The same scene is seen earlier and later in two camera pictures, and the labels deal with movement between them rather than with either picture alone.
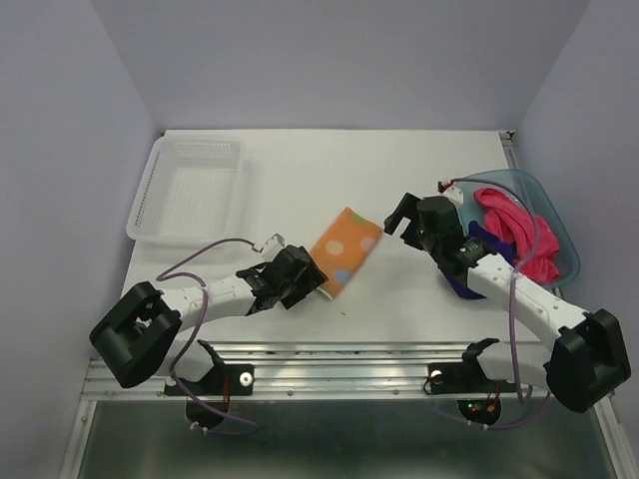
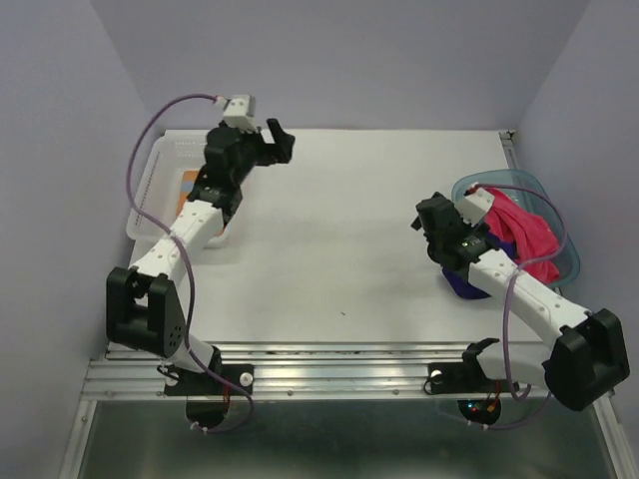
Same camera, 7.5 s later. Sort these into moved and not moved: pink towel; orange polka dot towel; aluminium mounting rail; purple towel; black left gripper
Moved: black left gripper; orange polka dot towel
Not moved: aluminium mounting rail; pink towel; purple towel
